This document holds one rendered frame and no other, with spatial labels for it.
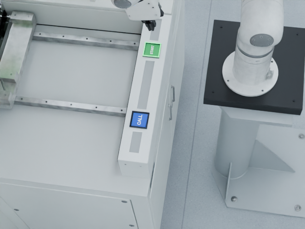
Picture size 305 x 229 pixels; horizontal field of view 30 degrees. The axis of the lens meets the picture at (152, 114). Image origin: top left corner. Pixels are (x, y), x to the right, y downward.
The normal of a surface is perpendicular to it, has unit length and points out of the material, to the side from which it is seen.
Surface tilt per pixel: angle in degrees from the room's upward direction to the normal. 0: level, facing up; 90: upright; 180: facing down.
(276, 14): 31
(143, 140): 0
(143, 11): 90
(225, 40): 1
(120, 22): 90
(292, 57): 1
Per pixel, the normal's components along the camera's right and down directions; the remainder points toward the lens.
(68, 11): -0.15, 0.89
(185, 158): -0.05, -0.44
